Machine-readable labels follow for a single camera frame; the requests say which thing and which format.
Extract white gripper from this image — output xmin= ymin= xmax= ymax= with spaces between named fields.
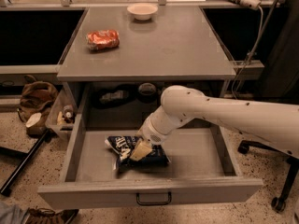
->
xmin=120 ymin=117 xmax=167 ymax=161

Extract blue chip bag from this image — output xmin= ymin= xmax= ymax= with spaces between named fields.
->
xmin=105 ymin=135 xmax=170 ymax=172

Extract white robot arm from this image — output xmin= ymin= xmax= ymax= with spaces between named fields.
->
xmin=129 ymin=85 xmax=299 ymax=161

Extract grey open drawer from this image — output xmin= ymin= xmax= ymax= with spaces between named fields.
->
xmin=38 ymin=85 xmax=263 ymax=209

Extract grey counter cabinet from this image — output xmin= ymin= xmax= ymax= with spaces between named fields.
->
xmin=56 ymin=6 xmax=237 ymax=83

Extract red chip bag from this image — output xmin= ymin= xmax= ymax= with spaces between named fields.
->
xmin=86 ymin=30 xmax=120 ymax=51

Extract black tape roll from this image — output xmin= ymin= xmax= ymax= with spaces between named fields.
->
xmin=137 ymin=83 xmax=157 ymax=103

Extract small bottle in bin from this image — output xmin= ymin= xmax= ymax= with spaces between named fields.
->
xmin=63 ymin=105 xmax=74 ymax=123

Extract clear plastic bin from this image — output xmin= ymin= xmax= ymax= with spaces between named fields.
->
xmin=46 ymin=89 xmax=74 ymax=141

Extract brown backpack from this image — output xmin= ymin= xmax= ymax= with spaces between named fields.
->
xmin=17 ymin=75 xmax=59 ymax=137

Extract brown shoe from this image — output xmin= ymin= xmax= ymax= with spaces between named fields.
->
xmin=25 ymin=208 xmax=78 ymax=224

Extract black metal pole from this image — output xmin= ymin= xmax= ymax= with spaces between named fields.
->
xmin=0 ymin=129 xmax=51 ymax=197

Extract white bowl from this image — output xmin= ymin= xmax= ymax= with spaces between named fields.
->
xmin=127 ymin=3 xmax=158 ymax=21

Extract black office chair base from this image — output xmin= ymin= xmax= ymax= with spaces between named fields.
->
xmin=237 ymin=140 xmax=299 ymax=213

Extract black drawer handle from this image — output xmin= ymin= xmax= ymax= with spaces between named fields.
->
xmin=135 ymin=192 xmax=172 ymax=206

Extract white cable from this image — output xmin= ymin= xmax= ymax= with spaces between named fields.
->
xmin=230 ymin=7 xmax=265 ymax=93

